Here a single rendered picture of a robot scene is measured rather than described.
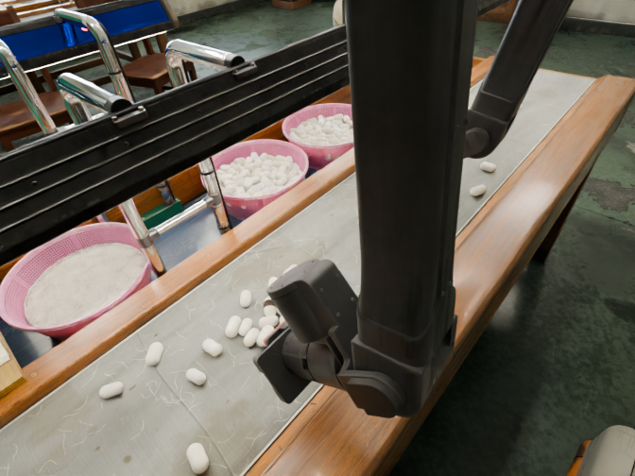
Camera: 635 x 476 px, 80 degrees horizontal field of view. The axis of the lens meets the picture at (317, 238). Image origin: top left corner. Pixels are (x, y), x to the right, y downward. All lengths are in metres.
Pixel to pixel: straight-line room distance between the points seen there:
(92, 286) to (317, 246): 0.44
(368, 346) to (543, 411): 1.24
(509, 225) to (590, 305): 1.07
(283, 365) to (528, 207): 0.61
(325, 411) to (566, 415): 1.09
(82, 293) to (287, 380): 0.50
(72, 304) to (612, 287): 1.85
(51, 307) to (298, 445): 0.53
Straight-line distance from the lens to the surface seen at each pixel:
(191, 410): 0.60
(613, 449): 1.21
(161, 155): 0.43
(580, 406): 1.56
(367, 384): 0.30
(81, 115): 0.59
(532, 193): 0.92
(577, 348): 1.68
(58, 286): 0.89
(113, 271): 0.84
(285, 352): 0.43
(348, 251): 0.74
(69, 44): 0.98
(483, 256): 0.73
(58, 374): 0.70
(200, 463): 0.55
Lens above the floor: 1.26
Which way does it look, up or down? 43 degrees down
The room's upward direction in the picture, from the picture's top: 5 degrees counter-clockwise
